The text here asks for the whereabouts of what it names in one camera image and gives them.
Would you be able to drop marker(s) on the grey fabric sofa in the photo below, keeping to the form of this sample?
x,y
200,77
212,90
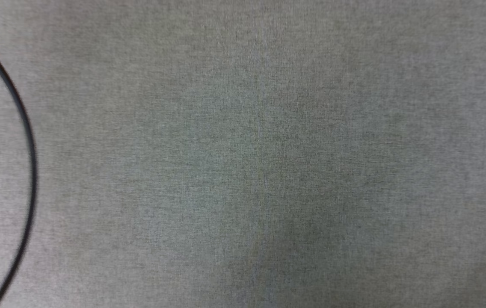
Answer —
x,y
268,149

